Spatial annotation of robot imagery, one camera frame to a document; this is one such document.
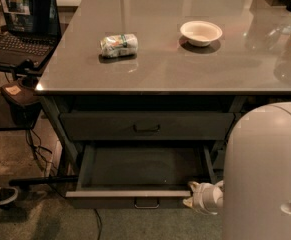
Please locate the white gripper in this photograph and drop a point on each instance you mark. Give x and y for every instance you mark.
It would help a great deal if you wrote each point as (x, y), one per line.
(204, 197)

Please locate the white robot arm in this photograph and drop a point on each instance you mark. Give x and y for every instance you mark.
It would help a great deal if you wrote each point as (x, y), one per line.
(254, 197)

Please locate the white paper bowl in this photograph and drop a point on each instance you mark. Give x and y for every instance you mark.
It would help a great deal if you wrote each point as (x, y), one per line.
(201, 33)

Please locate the wrapped snack package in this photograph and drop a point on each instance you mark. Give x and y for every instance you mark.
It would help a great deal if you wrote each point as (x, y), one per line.
(119, 45)

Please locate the black laptop stand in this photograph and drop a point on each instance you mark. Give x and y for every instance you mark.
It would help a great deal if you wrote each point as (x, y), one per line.
(20, 108)

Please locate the black laptop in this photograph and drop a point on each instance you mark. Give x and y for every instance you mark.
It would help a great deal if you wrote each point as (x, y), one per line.
(32, 33)

